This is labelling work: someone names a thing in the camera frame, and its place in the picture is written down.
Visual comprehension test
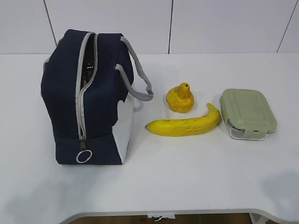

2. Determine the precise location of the navy blue lunch bag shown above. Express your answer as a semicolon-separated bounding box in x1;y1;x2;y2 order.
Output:
41;29;154;165

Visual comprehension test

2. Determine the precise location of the yellow pear-shaped fruit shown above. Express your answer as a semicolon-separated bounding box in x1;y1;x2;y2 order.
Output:
166;83;194;113

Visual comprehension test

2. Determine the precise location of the green lid glass container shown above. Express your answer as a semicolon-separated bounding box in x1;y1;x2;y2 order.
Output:
219;89;278;140

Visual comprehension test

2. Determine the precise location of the yellow banana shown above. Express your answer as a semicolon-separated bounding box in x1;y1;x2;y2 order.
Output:
145;103;221;137

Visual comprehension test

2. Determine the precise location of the white paper scrap under table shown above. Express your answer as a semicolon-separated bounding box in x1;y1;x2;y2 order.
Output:
147;213;176;222

